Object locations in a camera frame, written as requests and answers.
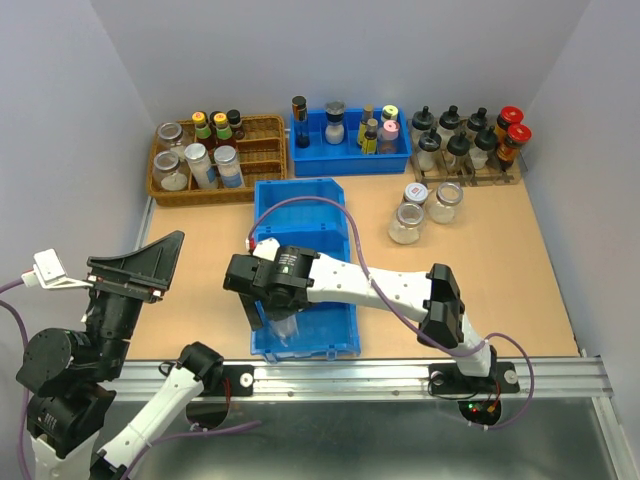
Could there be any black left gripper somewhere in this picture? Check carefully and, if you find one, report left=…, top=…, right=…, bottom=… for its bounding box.
left=90, top=224, right=191, bottom=372

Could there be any tall silver-lid glass jar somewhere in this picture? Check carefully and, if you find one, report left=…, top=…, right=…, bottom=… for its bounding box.
left=268, top=315, right=299, bottom=347

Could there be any round open-top glass jar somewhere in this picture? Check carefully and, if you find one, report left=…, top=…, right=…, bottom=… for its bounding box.
left=388, top=202, right=424, bottom=245

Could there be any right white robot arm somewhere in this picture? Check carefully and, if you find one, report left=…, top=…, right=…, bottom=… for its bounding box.
left=223, top=238, right=496, bottom=390

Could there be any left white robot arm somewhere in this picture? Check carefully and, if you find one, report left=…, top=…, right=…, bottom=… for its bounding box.
left=16, top=231, right=223, bottom=479

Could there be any round glass jar in basket front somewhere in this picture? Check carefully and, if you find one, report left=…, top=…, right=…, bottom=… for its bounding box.
left=152, top=151, right=188, bottom=192

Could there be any round glass jar in basket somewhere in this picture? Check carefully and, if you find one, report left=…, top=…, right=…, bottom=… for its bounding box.
left=156, top=122, right=193, bottom=161
left=152, top=151, right=188, bottom=192

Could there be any brown wicker basket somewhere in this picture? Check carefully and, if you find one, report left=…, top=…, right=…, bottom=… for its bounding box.
left=146, top=115, right=288, bottom=207

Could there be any tall silver-lid salt jar left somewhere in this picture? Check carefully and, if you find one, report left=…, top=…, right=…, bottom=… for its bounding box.
left=184, top=143, right=218, bottom=190

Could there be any tall silver-lid salt jar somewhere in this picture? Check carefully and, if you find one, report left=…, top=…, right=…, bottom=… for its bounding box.
left=214, top=145, right=245, bottom=188
left=184, top=143, right=218, bottom=190

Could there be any blue three-compartment plastic bin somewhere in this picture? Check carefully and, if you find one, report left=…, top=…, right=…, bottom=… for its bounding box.
left=251, top=178, right=361, bottom=363

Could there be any tall silver-lid salt jar right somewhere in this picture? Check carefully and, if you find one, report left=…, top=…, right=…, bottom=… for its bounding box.
left=214, top=145, right=245, bottom=188

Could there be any round glass jar in basket back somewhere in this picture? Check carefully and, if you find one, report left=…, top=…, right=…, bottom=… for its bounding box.
left=156, top=122, right=193, bottom=161

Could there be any yellow-cap green-label sauce bottle left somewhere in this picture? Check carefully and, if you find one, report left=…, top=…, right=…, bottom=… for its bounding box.
left=192, top=111, right=215, bottom=151

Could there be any yellow-cap green-label sauce bottle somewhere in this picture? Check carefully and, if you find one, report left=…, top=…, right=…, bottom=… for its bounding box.
left=192, top=111, right=215, bottom=151
left=211, top=112, right=237, bottom=149

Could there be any yellow-cap green-label sauce bottle right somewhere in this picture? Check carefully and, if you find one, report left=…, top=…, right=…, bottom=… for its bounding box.
left=211, top=112, right=237, bottom=149

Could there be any dark-cap brown sauce bottle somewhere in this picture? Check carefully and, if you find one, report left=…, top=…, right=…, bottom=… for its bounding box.
left=226, top=109, right=245, bottom=140

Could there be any blue plastic tray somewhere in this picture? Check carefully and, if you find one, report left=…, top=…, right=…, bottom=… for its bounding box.
left=289, top=108, right=412, bottom=177

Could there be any red-white-lid chili jar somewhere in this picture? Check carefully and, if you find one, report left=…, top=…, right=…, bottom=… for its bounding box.
left=403, top=182, right=429, bottom=207

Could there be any yellow-label bottle front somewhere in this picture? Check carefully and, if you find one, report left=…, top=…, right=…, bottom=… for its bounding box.
left=361, top=118, right=378, bottom=155

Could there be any yellow-label bottle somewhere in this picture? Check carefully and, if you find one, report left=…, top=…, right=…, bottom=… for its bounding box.
left=361, top=118, right=378, bottom=155
left=357, top=104, right=374, bottom=148

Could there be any tall black-cap grinder bottle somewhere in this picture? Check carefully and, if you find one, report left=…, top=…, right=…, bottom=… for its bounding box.
left=292, top=95, right=310, bottom=148

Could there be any round open glass jar right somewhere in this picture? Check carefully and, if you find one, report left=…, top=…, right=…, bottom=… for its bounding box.
left=426, top=182, right=463, bottom=224

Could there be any silver-top salt shaker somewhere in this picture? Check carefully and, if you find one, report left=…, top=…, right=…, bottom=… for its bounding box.
left=325, top=101, right=346, bottom=145

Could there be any pink-lid jar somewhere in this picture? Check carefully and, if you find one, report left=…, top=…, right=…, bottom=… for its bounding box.
left=377, top=120, right=399, bottom=155

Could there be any yellow-label bottle back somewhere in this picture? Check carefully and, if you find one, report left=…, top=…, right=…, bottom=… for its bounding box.
left=357, top=104, right=374, bottom=148

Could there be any green-lid jar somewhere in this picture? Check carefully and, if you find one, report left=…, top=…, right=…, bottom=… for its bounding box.
left=381, top=104, right=399, bottom=124

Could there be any black-cap dispenser bottle front left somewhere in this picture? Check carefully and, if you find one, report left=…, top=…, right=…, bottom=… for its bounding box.
left=416, top=127, right=442, bottom=171

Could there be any black-cap dispenser bottle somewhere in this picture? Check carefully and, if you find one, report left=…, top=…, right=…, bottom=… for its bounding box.
left=416, top=127, right=442, bottom=171
left=438, top=105, right=461, bottom=141
left=466, top=107, right=488, bottom=137
left=410, top=106, right=434, bottom=144
left=443, top=131, right=471, bottom=174
left=469, top=126, right=498, bottom=170

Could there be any black-cap dispenser bottle back left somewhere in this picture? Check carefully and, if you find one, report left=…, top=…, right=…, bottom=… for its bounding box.
left=410, top=106, right=434, bottom=144

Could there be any clear acrylic bottle rack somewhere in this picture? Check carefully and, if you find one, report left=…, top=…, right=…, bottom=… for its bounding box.
left=406, top=119, right=528, bottom=187

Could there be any black-cap dispenser bottle front middle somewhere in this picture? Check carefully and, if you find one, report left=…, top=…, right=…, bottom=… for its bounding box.
left=443, top=131, right=471, bottom=174

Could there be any black-cap dispenser bottle back middle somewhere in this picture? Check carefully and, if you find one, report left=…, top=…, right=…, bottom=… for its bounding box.
left=438, top=105, right=461, bottom=141

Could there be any black-cap dispenser bottle front right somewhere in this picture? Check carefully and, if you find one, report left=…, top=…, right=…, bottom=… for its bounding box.
left=469, top=126, right=498, bottom=170

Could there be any black-cap dispenser bottle back right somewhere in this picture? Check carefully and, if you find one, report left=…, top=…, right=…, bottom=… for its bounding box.
left=466, top=107, right=488, bottom=137

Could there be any red-lid sauce jar front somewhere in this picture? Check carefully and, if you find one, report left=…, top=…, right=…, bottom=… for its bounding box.
left=496, top=123, right=532, bottom=171

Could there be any red-lid sauce jar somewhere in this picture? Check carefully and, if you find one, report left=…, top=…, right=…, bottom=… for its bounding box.
left=495, top=105, right=524, bottom=142
left=496, top=123, right=532, bottom=171

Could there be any red-lid sauce jar back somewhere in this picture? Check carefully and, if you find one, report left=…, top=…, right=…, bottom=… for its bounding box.
left=495, top=105, right=524, bottom=142

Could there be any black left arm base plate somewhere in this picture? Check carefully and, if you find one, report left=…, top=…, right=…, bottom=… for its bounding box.
left=200, top=363, right=255, bottom=398

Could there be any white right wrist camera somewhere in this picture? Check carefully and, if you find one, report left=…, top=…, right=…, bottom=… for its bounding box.
left=245, top=237, right=280, bottom=261

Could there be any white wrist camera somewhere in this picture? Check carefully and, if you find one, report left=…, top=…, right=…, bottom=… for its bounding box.
left=245, top=237, right=280, bottom=261
left=21, top=249, right=92, bottom=290

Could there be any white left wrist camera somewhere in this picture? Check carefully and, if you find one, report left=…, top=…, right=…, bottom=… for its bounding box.
left=21, top=249, right=92, bottom=290

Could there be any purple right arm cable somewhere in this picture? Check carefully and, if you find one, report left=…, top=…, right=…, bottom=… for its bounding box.
left=247, top=195, right=536, bottom=432

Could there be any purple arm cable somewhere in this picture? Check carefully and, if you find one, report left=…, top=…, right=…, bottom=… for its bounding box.
left=247, top=195, right=536, bottom=432
left=0, top=279, right=31, bottom=480

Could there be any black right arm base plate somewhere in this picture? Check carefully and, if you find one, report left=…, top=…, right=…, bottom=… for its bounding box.
left=429, top=361, right=520, bottom=396

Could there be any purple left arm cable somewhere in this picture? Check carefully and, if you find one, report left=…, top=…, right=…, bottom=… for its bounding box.
left=0, top=279, right=31, bottom=480

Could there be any aluminium table edge rail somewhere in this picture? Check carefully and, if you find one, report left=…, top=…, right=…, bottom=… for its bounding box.
left=112, top=355, right=614, bottom=401

